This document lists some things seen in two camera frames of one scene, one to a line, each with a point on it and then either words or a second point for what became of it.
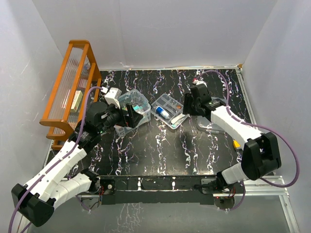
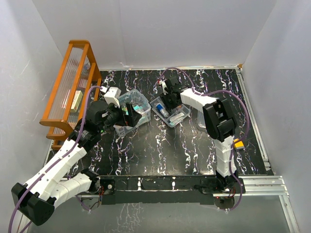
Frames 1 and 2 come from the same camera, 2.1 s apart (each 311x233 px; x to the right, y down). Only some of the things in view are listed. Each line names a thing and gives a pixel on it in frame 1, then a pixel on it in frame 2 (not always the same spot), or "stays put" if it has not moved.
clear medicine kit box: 139,103 stays put
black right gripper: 188,99 -> 169,107
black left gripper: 131,120 stays put
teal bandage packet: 137,107 stays put
